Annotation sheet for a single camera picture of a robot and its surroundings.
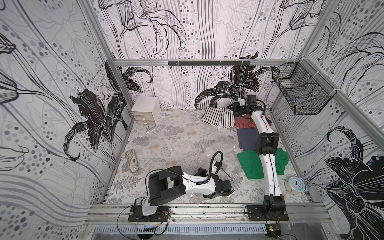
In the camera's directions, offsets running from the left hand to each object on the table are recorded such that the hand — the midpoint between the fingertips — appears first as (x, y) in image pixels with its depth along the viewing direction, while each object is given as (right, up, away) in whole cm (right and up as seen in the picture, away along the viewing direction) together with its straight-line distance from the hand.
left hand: (198, 171), depth 85 cm
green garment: (+32, +4, +3) cm, 33 cm away
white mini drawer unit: (-37, +37, +20) cm, 56 cm away
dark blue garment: (+35, +18, +19) cm, 44 cm away
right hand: (+25, +41, +25) cm, 54 cm away
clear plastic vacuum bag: (-9, +18, +17) cm, 26 cm away
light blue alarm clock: (+51, -5, -8) cm, 52 cm away
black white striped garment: (+17, +33, +26) cm, 45 cm away
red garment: (+35, +30, +22) cm, 51 cm away
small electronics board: (+36, -23, -15) cm, 45 cm away
